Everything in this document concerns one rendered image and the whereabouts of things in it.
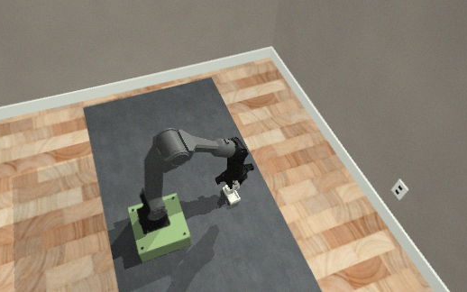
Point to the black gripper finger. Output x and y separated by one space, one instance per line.
228 183
243 178

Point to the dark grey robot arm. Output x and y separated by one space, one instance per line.
170 143

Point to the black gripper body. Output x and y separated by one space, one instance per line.
232 176

